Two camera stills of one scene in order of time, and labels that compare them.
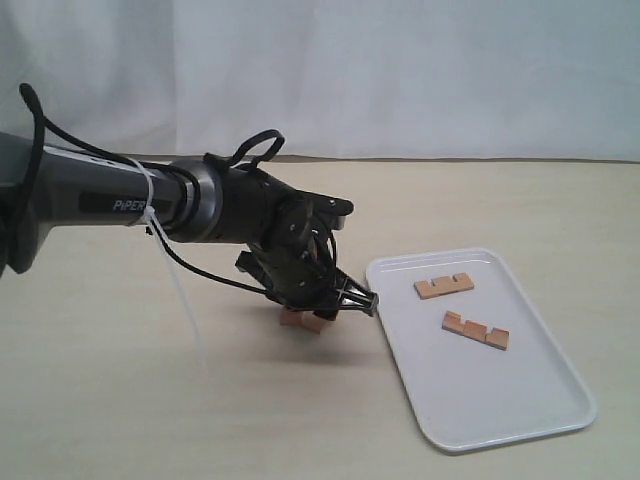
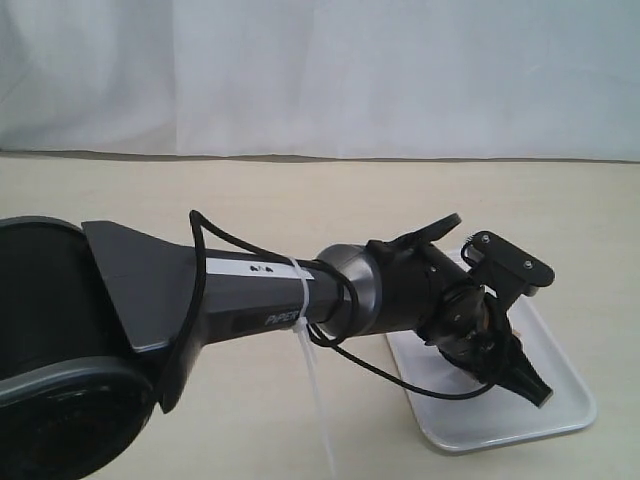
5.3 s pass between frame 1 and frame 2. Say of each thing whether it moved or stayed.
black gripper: moved
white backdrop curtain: stayed
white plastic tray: stayed
